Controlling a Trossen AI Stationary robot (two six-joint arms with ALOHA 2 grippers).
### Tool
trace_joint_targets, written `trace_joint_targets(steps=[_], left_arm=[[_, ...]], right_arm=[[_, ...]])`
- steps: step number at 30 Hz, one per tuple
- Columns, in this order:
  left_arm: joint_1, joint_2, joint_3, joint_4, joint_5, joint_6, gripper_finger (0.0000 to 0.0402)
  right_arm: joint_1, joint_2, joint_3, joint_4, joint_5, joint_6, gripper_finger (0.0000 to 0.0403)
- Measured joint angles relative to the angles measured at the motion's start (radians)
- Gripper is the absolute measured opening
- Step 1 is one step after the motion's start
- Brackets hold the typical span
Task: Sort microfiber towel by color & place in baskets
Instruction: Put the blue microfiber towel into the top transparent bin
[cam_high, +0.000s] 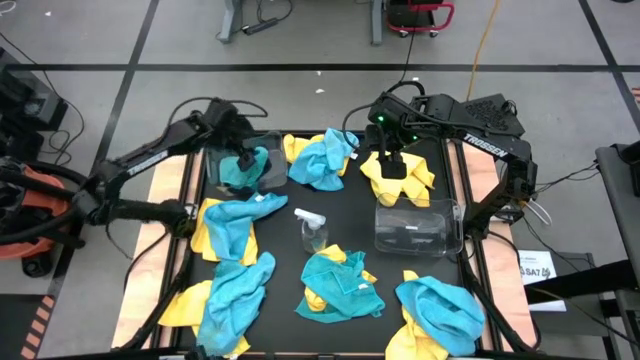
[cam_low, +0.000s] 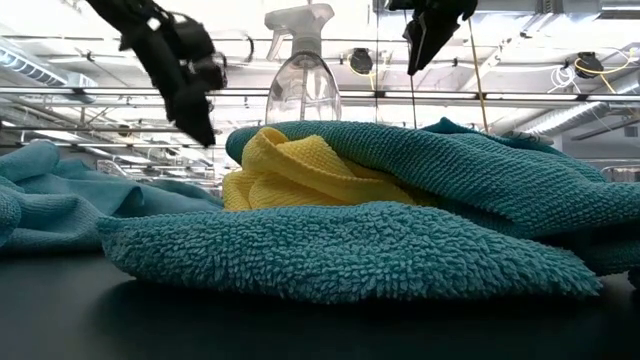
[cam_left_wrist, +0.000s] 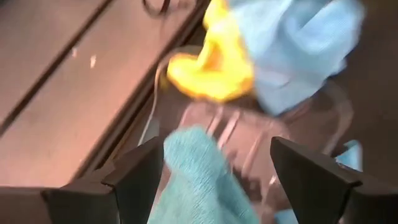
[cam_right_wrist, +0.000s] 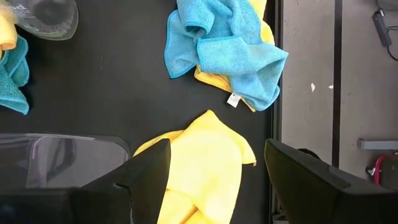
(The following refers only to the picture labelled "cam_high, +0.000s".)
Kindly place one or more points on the blue microfiber towel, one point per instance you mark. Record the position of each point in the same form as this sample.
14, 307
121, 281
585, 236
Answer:
440, 312
230, 230
320, 165
230, 305

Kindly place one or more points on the white paper label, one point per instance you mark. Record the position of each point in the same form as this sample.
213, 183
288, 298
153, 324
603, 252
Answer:
537, 260

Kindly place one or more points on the red framed cart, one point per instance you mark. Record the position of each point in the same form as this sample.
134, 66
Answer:
415, 15

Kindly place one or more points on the black equipment box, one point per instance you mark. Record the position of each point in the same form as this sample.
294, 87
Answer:
30, 107

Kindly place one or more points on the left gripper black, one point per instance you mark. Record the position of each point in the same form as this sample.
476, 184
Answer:
246, 157

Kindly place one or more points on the clear spray bottle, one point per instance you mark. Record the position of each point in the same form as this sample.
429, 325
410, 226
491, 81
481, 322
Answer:
314, 237

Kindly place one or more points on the yellow microfiber towel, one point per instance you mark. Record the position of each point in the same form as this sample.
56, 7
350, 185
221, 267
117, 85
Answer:
200, 235
295, 147
410, 345
187, 305
415, 185
332, 252

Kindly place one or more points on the black metal stand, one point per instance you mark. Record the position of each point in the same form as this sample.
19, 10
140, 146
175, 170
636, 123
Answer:
575, 287

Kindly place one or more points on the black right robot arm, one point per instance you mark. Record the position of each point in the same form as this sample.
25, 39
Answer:
485, 145

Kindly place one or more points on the black power strip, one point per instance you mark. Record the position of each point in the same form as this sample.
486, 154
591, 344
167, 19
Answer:
260, 26

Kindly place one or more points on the teal microfiber towel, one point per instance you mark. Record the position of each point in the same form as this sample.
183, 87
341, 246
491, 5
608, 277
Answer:
340, 295
232, 175

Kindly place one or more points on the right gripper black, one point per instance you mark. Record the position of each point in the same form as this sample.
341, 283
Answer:
394, 162

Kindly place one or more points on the orange shop vacuum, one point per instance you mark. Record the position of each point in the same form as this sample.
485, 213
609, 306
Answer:
37, 200

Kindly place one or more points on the grey desk leg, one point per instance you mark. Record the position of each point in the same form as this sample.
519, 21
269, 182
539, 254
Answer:
231, 20
376, 22

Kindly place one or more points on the clear plastic basket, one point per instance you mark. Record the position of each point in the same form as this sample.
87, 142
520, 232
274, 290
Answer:
275, 175
410, 240

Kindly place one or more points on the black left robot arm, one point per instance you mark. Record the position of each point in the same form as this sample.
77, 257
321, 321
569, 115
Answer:
150, 157

